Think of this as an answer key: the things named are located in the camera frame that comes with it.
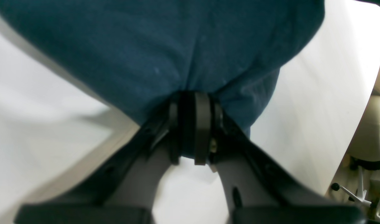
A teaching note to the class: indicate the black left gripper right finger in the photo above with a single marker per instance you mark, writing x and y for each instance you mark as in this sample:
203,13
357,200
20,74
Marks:
258,190

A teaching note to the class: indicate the dark navy t-shirt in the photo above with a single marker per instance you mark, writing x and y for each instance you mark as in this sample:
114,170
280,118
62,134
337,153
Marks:
136,53

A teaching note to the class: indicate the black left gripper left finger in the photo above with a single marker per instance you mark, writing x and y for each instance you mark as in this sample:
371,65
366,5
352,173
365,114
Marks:
122,190

